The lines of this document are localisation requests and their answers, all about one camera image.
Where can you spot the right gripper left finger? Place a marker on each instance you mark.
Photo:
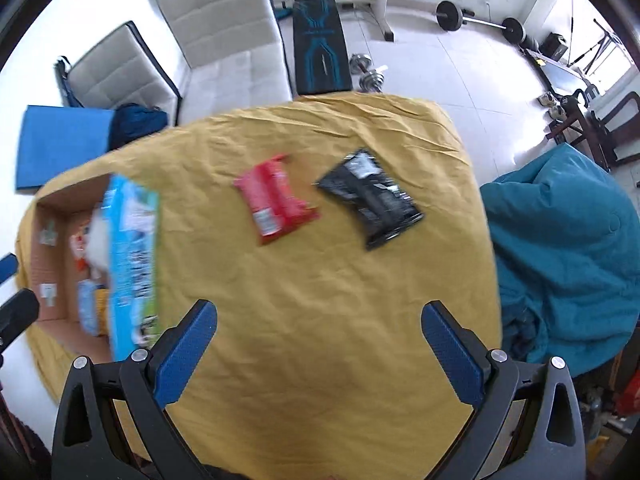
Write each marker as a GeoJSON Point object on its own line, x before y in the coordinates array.
{"type": "Point", "coordinates": [89, 442]}

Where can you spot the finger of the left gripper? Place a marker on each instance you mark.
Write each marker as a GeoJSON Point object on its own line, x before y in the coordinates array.
{"type": "Point", "coordinates": [8, 267]}
{"type": "Point", "coordinates": [17, 314]}

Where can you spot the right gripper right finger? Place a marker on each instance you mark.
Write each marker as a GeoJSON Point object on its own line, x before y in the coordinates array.
{"type": "Point", "coordinates": [525, 421]}

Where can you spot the light blue printed packet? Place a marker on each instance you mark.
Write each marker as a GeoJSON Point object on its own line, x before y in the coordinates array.
{"type": "Point", "coordinates": [86, 304]}

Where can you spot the yellow snack packet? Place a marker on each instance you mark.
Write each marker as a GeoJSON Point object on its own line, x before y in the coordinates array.
{"type": "Point", "coordinates": [101, 308]}

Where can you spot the white stuffing zip bag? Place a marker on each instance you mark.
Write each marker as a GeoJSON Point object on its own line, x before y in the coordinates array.
{"type": "Point", "coordinates": [98, 244]}

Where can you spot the cyan cow print packet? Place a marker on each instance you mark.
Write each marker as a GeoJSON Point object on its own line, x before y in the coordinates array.
{"type": "Point", "coordinates": [131, 212]}

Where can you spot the brown cardboard box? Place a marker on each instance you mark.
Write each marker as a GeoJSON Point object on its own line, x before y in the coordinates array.
{"type": "Point", "coordinates": [54, 270]}

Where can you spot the orange panda snack bag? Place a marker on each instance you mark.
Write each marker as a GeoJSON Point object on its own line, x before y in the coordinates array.
{"type": "Point", "coordinates": [78, 244]}

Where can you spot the blue foam mat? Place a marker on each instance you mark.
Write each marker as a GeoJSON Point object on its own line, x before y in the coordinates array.
{"type": "Point", "coordinates": [55, 139]}

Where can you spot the teal blanket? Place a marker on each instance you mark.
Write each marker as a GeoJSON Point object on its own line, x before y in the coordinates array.
{"type": "Point", "coordinates": [566, 243]}

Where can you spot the dark blue knitted cloth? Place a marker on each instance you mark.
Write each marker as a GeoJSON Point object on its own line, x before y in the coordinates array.
{"type": "Point", "coordinates": [132, 121]}

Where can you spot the white quilted chair left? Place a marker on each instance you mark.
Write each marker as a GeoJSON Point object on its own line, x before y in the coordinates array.
{"type": "Point", "coordinates": [120, 69]}

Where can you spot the white quilted chair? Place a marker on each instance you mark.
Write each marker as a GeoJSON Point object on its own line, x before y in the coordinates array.
{"type": "Point", "coordinates": [235, 54]}
{"type": "Point", "coordinates": [120, 69]}

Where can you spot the black snack packet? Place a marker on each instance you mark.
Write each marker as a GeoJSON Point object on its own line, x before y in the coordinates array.
{"type": "Point", "coordinates": [383, 207]}

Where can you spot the red snack packet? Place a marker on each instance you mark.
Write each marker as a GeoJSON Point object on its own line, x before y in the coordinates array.
{"type": "Point", "coordinates": [275, 210]}

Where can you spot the yellow tablecloth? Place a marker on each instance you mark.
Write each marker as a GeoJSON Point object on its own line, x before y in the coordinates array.
{"type": "Point", "coordinates": [319, 367]}

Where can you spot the dark wooden chair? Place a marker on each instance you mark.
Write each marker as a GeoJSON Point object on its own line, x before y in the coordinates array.
{"type": "Point", "coordinates": [602, 141]}

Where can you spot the white quilted chair right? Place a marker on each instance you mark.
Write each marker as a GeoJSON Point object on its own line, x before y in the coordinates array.
{"type": "Point", "coordinates": [235, 54]}

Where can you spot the black blue weight bench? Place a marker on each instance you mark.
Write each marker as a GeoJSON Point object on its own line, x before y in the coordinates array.
{"type": "Point", "coordinates": [320, 54]}

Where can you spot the chrome dumbbell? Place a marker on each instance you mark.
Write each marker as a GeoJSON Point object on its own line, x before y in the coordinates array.
{"type": "Point", "coordinates": [371, 79]}

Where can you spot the barbell with black plates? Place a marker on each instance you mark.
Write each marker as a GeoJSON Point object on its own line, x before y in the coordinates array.
{"type": "Point", "coordinates": [452, 17]}

